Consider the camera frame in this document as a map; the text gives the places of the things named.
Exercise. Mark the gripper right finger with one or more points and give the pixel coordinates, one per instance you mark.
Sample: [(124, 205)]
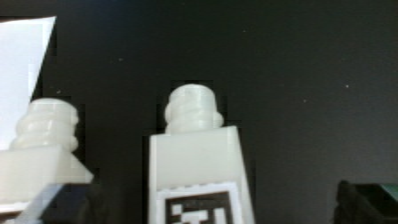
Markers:
[(367, 203)]

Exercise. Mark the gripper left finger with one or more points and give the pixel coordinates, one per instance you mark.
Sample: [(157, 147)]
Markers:
[(69, 204)]

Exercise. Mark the sheet with four tags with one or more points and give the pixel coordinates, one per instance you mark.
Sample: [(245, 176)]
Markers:
[(24, 44)]

